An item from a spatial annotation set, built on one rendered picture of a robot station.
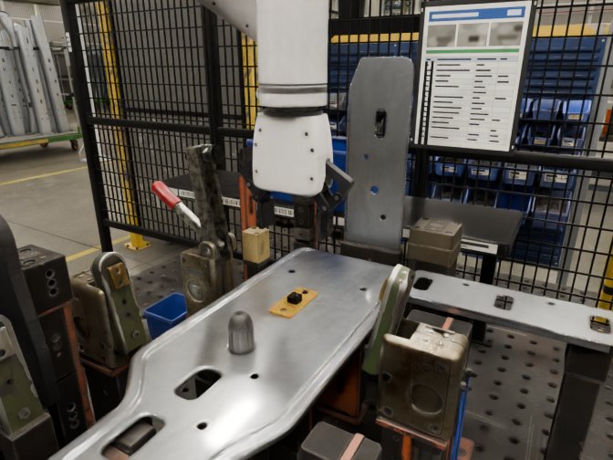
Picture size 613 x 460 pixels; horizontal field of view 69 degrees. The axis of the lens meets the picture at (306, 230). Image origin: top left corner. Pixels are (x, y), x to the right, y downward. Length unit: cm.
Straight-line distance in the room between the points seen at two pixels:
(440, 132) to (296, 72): 59
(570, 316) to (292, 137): 45
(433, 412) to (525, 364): 63
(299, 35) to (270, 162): 15
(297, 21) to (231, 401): 41
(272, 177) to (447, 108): 58
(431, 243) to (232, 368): 42
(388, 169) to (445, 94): 30
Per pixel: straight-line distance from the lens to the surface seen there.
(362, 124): 83
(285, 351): 56
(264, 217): 62
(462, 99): 106
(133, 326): 63
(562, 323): 70
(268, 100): 55
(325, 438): 47
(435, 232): 79
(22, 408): 55
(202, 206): 68
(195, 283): 74
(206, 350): 57
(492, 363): 112
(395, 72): 80
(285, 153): 56
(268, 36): 55
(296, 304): 65
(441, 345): 51
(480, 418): 97
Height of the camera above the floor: 132
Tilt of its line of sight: 20 degrees down
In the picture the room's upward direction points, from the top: straight up
